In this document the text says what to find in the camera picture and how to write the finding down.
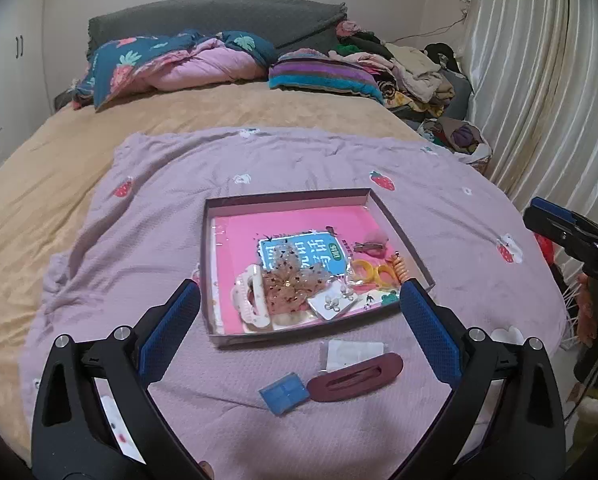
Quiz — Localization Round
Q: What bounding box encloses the small brown hair clip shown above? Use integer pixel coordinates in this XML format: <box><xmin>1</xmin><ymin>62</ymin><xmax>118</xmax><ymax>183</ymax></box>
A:
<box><xmin>353</xmin><ymin>232</ymin><xmax>390</xmax><ymax>256</ymax></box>

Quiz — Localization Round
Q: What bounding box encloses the purple printed blanket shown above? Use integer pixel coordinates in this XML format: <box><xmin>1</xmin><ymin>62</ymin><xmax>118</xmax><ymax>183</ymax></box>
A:
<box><xmin>21</xmin><ymin>127</ymin><xmax>570</xmax><ymax>480</ymax></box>

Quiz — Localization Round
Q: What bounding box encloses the pile of clothes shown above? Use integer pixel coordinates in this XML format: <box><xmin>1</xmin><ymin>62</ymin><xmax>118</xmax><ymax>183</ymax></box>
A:
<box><xmin>329</xmin><ymin>20</ymin><xmax>474</xmax><ymax>121</ymax></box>

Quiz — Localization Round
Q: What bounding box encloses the white wire rack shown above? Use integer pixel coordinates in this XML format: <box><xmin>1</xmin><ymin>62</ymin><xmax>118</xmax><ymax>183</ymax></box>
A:
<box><xmin>561</xmin><ymin>280</ymin><xmax>587</xmax><ymax>351</ymax></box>

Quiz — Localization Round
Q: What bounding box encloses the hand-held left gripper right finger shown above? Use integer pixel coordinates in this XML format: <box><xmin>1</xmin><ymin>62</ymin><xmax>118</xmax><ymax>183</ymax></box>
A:
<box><xmin>396</xmin><ymin>280</ymin><xmax>567</xmax><ymax>480</ymax></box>

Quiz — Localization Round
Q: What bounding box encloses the white curtain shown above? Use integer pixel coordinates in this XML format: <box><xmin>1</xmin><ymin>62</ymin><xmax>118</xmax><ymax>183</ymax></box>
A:
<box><xmin>461</xmin><ymin>0</ymin><xmax>598</xmax><ymax>241</ymax></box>

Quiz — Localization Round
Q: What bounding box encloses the cream hair claw clip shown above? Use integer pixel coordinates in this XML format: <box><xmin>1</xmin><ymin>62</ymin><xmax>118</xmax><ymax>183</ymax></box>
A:
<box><xmin>231</xmin><ymin>264</ymin><xmax>274</xmax><ymax>331</ymax></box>

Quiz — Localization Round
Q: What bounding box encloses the bag of yellow rings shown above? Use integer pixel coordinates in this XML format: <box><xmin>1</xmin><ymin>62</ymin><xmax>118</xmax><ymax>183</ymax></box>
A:
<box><xmin>346</xmin><ymin>255</ymin><xmax>402</xmax><ymax>293</ymax></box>

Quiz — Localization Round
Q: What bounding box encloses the white earring card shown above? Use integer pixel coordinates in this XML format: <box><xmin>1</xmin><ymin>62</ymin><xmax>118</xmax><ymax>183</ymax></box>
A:
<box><xmin>308</xmin><ymin>285</ymin><xmax>360</xmax><ymax>322</ymax></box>

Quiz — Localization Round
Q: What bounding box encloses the dark tray box pink inside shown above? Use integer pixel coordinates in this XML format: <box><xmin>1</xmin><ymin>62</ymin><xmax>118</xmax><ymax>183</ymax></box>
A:
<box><xmin>200</xmin><ymin>188</ymin><xmax>437</xmax><ymax>351</ymax></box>

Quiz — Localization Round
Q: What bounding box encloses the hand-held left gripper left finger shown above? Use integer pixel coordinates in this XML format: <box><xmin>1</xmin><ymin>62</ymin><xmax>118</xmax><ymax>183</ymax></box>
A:
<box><xmin>30</xmin><ymin>279</ymin><xmax>202</xmax><ymax>480</ymax></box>

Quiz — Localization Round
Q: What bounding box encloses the white wardrobe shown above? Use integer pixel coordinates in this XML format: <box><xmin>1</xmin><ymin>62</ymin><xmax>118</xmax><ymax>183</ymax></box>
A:
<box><xmin>0</xmin><ymin>0</ymin><xmax>50</xmax><ymax>176</ymax></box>

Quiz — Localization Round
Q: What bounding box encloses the grey headboard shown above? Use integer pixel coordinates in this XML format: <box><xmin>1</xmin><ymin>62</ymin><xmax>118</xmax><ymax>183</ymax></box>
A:
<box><xmin>87</xmin><ymin>0</ymin><xmax>350</xmax><ymax>58</ymax></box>

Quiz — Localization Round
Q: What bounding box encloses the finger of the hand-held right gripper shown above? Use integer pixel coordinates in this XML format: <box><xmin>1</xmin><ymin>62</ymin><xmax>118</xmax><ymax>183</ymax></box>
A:
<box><xmin>523</xmin><ymin>206</ymin><xmax>598</xmax><ymax>263</ymax></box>
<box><xmin>530</xmin><ymin>197</ymin><xmax>587</xmax><ymax>233</ymax></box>

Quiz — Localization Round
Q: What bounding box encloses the clear plastic bag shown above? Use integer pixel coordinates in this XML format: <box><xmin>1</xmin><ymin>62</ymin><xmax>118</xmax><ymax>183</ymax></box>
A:
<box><xmin>320</xmin><ymin>340</ymin><xmax>387</xmax><ymax>373</ymax></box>

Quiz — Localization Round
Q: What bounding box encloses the striped purple pillow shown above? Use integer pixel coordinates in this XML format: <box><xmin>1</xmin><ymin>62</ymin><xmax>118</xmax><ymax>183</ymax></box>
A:
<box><xmin>268</xmin><ymin>49</ymin><xmax>386</xmax><ymax>106</ymax></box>

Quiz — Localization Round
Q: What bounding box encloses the blue and pink floral quilt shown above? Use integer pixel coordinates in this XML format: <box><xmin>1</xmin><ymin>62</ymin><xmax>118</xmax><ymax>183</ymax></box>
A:
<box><xmin>71</xmin><ymin>31</ymin><xmax>277</xmax><ymax>111</ymax></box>

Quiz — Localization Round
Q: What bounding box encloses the small blue box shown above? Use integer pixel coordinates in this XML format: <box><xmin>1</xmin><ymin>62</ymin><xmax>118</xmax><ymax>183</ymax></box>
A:
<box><xmin>258</xmin><ymin>372</ymin><xmax>311</xmax><ymax>417</ymax></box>

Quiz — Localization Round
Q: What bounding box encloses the orange spiral hair tie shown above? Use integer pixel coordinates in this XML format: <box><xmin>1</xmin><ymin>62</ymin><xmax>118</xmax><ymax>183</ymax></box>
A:
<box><xmin>386</xmin><ymin>252</ymin><xmax>410</xmax><ymax>286</ymax></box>

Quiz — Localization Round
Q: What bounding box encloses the person's right hand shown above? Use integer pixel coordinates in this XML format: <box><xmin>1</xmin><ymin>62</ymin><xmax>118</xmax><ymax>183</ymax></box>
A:
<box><xmin>577</xmin><ymin>272</ymin><xmax>598</xmax><ymax>346</ymax></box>

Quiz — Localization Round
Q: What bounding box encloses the brown polka-dot bow hair clip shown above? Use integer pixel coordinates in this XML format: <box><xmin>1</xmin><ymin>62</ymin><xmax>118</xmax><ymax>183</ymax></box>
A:
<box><xmin>261</xmin><ymin>246</ymin><xmax>330</xmax><ymax>316</ymax></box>

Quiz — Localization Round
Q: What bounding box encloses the red bag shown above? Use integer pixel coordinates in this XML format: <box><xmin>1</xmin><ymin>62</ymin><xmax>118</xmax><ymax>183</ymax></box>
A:
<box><xmin>536</xmin><ymin>232</ymin><xmax>560</xmax><ymax>266</ymax></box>

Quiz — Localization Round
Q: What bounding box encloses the maroon hair claw clip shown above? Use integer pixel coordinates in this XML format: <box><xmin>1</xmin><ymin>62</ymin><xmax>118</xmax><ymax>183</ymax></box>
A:
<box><xmin>306</xmin><ymin>352</ymin><xmax>404</xmax><ymax>404</ymax></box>

